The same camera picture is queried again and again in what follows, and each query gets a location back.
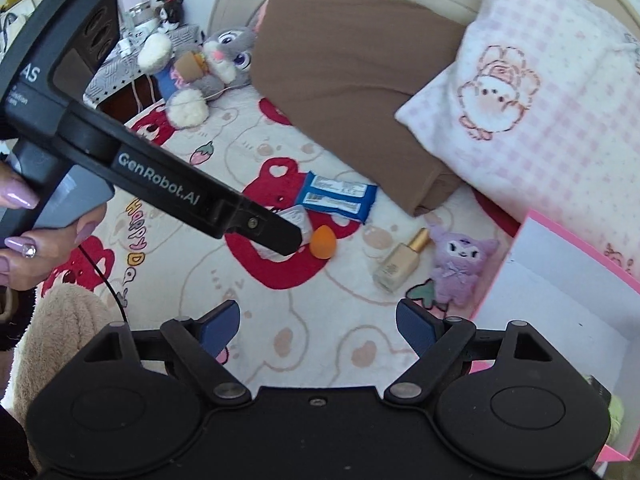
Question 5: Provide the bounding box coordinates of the small black plush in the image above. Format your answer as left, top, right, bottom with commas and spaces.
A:
154, 0, 187, 32

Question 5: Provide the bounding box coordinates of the brown pillow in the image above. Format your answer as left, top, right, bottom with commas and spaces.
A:
249, 0, 469, 219

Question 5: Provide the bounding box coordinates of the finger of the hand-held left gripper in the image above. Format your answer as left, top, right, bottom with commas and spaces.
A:
220, 194, 306, 257

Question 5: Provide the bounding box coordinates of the orange makeup sponge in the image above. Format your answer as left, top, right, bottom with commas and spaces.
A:
310, 226, 338, 260

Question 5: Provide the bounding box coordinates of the white sachet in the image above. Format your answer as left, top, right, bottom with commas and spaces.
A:
277, 206, 314, 264

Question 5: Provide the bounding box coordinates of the beige fluffy cloth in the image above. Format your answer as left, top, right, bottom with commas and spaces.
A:
9, 285, 127, 428

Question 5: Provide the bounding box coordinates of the pink cardboard box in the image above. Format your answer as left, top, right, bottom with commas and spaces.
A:
470, 210, 640, 464

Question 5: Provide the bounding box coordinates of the black cable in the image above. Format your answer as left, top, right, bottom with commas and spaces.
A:
76, 244, 128, 325

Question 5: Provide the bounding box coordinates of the pink checked pillow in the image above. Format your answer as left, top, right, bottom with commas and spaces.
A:
394, 0, 640, 281

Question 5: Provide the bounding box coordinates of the green yarn ball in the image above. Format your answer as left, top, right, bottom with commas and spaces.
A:
587, 374, 627, 444

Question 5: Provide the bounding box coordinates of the blue twin packet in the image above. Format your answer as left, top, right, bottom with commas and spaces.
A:
296, 170, 379, 225

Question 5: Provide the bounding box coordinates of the gold-capped foundation bottle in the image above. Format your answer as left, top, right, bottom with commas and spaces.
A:
372, 227, 432, 294

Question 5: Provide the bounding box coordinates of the glass jar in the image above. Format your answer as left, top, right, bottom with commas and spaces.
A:
121, 2, 154, 37

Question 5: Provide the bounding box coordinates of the purple cat plush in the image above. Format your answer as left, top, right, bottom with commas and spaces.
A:
429, 225, 501, 309

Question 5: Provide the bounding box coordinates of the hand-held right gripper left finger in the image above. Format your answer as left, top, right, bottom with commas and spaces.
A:
82, 299, 252, 404

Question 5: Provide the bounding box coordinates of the grey bunny plush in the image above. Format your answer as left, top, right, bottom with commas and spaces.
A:
137, 12, 262, 129

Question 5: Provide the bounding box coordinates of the person's left hand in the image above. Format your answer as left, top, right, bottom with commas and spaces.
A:
0, 157, 109, 292

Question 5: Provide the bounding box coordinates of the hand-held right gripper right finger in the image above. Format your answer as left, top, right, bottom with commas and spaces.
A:
384, 298, 554, 404

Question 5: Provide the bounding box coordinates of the patterned nightstand cloth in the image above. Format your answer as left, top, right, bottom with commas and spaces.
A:
82, 22, 207, 107

